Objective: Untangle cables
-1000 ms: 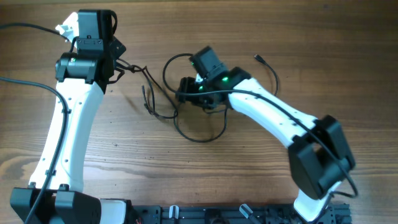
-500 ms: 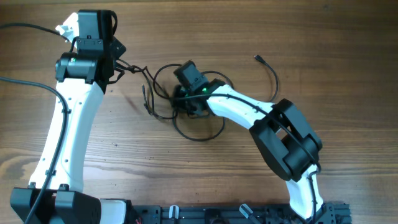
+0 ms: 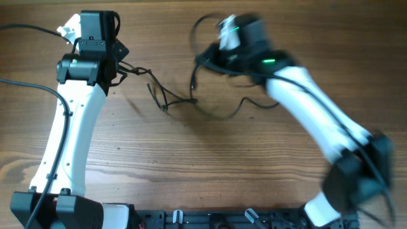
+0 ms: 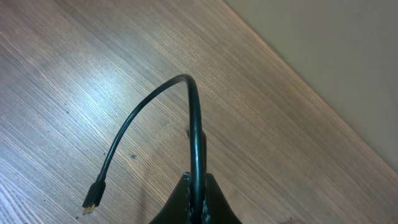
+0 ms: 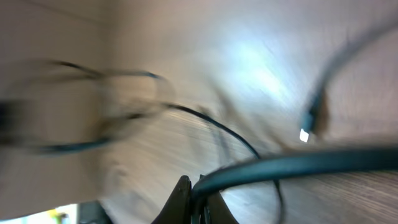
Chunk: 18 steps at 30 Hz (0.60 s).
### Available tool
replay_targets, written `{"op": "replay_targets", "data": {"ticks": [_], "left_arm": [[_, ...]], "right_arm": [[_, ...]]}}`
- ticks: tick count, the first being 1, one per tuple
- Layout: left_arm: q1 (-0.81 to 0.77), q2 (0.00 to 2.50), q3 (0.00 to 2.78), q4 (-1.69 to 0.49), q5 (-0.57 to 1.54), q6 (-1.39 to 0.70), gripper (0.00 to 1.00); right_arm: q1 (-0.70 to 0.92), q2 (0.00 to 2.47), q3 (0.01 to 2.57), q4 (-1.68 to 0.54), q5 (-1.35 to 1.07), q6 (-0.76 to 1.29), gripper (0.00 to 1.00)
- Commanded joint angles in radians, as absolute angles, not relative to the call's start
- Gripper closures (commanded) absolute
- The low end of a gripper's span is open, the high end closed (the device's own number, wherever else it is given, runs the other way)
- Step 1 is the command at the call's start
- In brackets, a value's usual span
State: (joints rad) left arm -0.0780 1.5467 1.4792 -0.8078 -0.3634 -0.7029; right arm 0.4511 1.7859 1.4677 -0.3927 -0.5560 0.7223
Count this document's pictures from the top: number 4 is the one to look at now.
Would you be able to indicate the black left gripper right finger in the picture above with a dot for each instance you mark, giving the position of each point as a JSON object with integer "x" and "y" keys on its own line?
{"x": 216, "y": 209}

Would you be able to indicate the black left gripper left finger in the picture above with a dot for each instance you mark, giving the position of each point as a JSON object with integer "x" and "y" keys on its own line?
{"x": 177, "y": 208}

